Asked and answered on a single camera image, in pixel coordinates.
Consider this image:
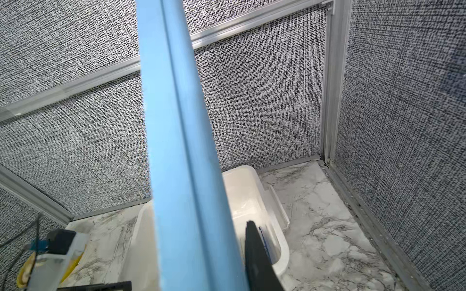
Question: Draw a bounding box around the white plastic storage box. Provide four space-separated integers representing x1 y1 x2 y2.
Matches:
118 166 290 291

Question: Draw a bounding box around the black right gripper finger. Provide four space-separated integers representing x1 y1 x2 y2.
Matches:
245 221 284 291

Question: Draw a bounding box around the black camera cable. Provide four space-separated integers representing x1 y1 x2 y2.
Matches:
0 212 42 291

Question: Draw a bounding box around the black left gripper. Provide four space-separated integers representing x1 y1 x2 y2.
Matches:
57 281 132 291

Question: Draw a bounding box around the yellow wooden steamer basket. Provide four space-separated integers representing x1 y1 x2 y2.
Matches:
16 244 86 291

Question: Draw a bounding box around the blue plastic box lid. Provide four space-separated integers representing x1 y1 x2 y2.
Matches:
137 1 249 291

